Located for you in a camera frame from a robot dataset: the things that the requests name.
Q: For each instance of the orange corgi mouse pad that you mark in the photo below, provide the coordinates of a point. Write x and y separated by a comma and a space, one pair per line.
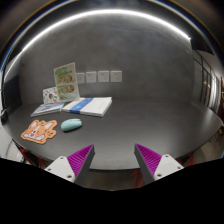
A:
40, 131

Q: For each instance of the small white illustrated card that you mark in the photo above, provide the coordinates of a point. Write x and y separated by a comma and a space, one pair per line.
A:
50, 95

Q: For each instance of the green standing menu leaflet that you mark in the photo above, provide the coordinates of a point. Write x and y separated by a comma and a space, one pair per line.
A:
66, 82

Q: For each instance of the mint green computer mouse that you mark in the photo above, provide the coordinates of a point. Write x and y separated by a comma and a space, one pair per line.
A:
70, 124

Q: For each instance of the grey thin booklet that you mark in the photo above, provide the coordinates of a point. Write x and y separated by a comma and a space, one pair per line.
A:
47, 109

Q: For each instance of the curved ceiling light strip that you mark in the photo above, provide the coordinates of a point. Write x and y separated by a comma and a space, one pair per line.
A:
90, 14

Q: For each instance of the red chair under table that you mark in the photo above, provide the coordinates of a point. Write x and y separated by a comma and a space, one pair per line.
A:
138, 179

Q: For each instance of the white book with blue band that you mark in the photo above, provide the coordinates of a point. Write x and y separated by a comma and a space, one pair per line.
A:
96, 106

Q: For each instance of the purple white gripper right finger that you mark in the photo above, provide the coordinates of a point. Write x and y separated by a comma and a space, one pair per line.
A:
154, 166

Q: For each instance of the white wall socket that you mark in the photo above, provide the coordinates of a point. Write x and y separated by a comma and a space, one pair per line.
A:
80, 78
91, 77
116, 76
103, 76

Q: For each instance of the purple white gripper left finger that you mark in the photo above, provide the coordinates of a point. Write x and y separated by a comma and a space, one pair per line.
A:
74, 167

